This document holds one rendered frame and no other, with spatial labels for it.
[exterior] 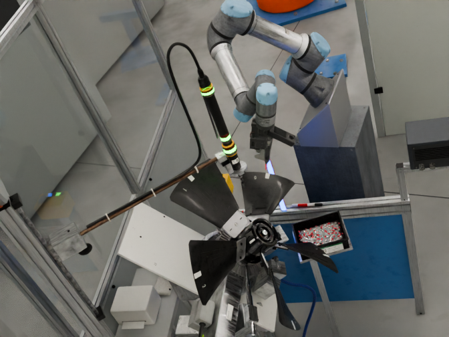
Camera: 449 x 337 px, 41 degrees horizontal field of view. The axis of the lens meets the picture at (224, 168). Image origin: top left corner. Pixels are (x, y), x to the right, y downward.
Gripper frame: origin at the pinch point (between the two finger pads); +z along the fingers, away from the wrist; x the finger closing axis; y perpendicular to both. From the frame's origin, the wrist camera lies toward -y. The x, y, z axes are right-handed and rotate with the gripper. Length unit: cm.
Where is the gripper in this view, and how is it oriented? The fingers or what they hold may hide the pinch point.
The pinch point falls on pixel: (268, 161)
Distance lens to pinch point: 239.3
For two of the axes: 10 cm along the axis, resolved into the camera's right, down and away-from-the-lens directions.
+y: -9.8, -1.2, 1.3
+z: 0.0, 7.2, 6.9
